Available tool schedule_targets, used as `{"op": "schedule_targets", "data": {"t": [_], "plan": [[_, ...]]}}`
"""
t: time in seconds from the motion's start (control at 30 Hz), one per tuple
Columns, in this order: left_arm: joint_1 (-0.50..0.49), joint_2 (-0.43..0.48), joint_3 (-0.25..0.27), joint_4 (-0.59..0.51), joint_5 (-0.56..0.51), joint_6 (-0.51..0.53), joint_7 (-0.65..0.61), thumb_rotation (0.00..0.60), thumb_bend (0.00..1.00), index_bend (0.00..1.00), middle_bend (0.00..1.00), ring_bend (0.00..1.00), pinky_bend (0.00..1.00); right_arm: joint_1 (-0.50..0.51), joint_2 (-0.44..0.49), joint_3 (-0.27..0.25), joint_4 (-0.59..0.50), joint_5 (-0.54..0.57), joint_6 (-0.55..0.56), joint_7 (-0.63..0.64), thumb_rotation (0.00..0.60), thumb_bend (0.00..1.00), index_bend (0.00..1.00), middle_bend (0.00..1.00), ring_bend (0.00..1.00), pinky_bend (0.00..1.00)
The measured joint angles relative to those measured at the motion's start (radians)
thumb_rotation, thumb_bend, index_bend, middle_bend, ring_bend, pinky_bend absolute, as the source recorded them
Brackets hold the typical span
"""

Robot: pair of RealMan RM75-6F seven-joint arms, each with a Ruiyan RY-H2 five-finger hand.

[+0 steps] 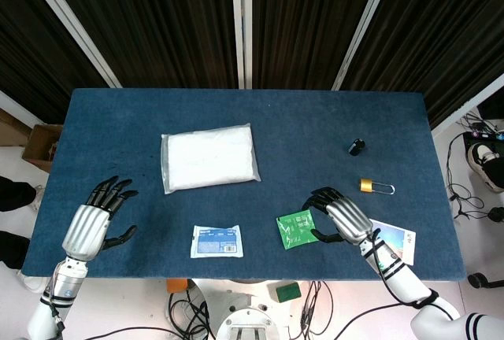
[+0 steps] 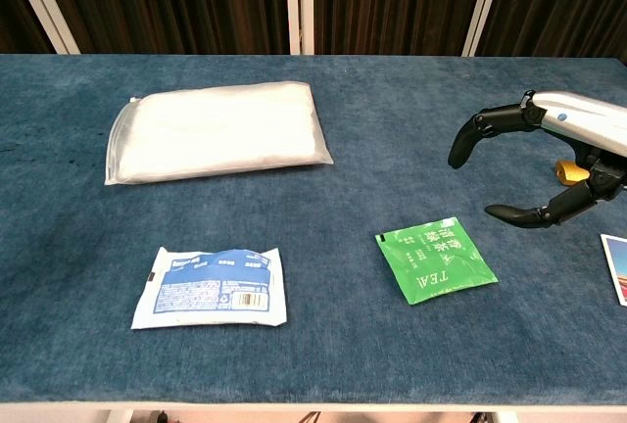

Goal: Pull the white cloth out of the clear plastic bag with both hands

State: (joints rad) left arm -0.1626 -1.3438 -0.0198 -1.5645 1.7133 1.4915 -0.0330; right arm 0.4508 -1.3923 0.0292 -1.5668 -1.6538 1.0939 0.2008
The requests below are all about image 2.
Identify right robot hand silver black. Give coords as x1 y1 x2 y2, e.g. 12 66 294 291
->
448 89 627 231

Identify white clothes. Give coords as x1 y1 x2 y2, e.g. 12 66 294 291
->
119 84 330 182

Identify translucent plastic zip bag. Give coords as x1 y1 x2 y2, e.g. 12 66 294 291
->
104 80 335 187

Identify photo postcard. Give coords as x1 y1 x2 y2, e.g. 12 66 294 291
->
600 233 627 307

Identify green tea sachet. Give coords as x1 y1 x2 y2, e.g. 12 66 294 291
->
374 216 500 306

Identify blue carpeted table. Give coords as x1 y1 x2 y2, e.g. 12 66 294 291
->
0 53 627 405

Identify blue white wipes packet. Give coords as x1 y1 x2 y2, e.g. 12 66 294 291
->
130 246 288 331

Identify dark pleated curtain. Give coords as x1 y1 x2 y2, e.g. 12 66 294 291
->
0 0 627 58

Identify white slanted frame post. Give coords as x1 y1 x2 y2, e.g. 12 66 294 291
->
3 0 81 56
461 0 508 58

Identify white upright frame post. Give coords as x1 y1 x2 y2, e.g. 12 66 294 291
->
283 0 301 56
299 0 315 56

